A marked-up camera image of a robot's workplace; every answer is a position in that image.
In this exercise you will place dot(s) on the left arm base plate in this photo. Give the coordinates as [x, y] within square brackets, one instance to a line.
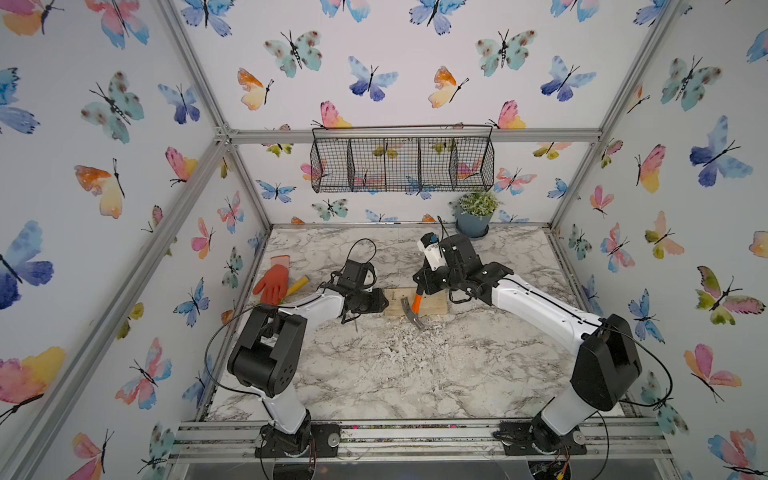
[300, 443]

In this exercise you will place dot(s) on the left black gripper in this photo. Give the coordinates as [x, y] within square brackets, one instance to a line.
[378, 305]

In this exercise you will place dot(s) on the aluminium front rail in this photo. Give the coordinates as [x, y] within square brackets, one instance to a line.
[420, 440]

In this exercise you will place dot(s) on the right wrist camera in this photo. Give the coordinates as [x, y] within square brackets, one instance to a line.
[429, 246]

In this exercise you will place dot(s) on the red work glove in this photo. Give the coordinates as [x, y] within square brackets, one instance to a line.
[273, 286]

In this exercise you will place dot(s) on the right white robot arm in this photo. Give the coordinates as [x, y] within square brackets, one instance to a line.
[607, 362]

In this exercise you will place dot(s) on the potted green plant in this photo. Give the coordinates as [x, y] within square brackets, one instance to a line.
[473, 212]

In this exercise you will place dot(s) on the orange black claw hammer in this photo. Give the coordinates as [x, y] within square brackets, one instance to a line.
[411, 308]

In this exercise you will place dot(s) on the black wire wall basket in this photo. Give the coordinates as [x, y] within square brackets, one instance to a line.
[415, 160]

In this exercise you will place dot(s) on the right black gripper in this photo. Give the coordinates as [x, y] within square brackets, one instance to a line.
[427, 283]

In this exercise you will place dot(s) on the wooden block with nails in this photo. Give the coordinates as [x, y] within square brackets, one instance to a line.
[430, 305]

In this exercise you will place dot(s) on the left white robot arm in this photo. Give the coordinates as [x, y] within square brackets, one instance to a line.
[266, 355]

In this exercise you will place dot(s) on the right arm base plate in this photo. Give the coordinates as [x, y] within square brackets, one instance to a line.
[534, 441]

